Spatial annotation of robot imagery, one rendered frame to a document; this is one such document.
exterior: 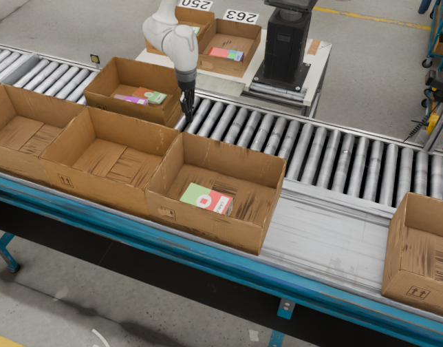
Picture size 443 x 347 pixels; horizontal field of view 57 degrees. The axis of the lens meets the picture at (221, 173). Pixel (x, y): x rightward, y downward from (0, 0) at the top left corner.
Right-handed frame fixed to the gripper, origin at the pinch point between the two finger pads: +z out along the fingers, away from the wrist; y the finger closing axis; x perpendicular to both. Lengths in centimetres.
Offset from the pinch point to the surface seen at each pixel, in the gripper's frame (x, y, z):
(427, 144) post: -103, 27, 7
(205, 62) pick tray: 11.3, 47.5, 5.0
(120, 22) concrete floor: 161, 192, 85
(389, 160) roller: -88, 15, 11
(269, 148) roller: -37.4, 3.3, 10.5
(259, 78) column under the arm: -18, 50, 9
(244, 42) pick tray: 0, 81, 10
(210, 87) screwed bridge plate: 3.8, 35.0, 10.3
